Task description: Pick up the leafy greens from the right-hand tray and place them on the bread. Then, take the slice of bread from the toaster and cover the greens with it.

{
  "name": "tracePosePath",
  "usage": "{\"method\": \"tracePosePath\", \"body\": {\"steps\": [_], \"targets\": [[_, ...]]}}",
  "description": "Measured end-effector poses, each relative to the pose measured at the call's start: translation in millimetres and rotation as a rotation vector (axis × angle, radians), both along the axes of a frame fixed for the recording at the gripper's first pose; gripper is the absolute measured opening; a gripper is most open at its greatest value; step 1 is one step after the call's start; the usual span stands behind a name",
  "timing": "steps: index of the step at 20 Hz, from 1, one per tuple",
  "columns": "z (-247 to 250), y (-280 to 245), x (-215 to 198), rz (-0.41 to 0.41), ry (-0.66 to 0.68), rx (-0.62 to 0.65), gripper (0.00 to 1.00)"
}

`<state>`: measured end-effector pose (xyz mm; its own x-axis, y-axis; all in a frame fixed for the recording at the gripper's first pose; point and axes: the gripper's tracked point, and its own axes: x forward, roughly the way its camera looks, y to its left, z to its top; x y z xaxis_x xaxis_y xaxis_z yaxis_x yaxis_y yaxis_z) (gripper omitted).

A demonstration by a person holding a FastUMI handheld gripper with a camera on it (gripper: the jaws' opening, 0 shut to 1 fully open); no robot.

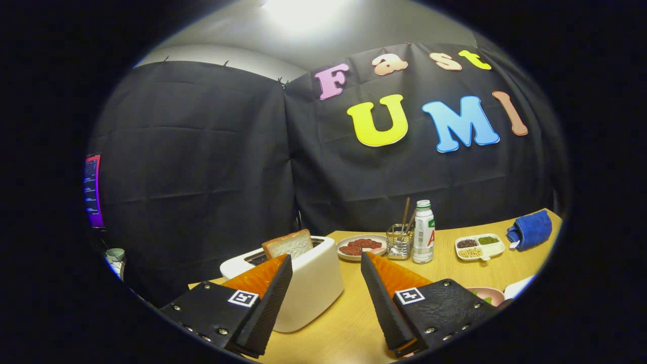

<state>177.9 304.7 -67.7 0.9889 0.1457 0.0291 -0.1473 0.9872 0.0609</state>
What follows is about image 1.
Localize red meat slices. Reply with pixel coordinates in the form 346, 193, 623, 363
339, 239, 383, 256

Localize blue towel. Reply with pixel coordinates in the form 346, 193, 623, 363
506, 209, 553, 252

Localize toasted bread slice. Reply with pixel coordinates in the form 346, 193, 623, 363
261, 229, 314, 260

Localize white bottle green cap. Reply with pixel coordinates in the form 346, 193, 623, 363
412, 200, 436, 264

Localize white plate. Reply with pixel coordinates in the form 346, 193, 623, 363
504, 275, 536, 300

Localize purple lit monitor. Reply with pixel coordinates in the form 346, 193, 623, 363
84, 153, 106, 231

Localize white toaster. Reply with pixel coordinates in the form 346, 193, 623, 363
220, 236, 345, 333

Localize black backdrop cloth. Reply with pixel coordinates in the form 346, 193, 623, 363
88, 42, 569, 304

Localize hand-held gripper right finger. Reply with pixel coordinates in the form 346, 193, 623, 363
360, 251, 501, 358

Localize pink plate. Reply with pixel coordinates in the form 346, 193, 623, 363
466, 287, 506, 307

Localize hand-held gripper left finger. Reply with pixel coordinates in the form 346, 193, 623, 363
159, 254, 294, 358

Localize white divided bean dish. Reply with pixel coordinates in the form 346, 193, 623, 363
455, 233, 505, 262

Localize metal mesh utensil holder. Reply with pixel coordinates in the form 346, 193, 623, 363
386, 223, 414, 260

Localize beige plate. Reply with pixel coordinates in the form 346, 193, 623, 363
336, 234, 388, 261

